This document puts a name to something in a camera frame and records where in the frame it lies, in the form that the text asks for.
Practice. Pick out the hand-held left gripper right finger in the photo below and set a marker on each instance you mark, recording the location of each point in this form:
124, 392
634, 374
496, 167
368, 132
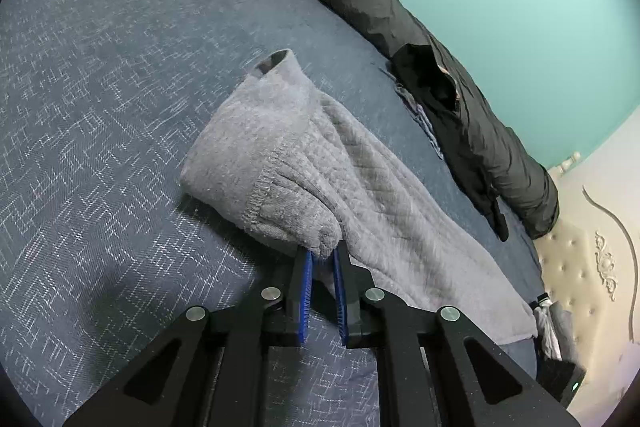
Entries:
341, 302

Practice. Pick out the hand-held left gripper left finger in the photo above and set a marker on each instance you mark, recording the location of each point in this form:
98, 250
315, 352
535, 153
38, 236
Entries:
302, 302

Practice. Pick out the grey quilted fleece garment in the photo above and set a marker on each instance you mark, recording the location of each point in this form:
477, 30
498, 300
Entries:
350, 187

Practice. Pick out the grey folded garment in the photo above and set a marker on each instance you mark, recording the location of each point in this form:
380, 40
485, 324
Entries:
565, 332

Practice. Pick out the black folded garment white stripes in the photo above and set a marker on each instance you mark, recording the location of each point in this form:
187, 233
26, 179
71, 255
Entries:
541, 299

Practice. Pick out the beige tufted headboard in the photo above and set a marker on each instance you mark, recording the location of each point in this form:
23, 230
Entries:
565, 267

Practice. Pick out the lilac cloth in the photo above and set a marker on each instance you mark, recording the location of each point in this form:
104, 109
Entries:
420, 112

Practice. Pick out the black crumpled garment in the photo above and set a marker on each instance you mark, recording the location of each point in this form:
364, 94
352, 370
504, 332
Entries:
425, 72

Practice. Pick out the blue patterned bedspread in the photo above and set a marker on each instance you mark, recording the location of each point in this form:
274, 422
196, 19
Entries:
125, 107

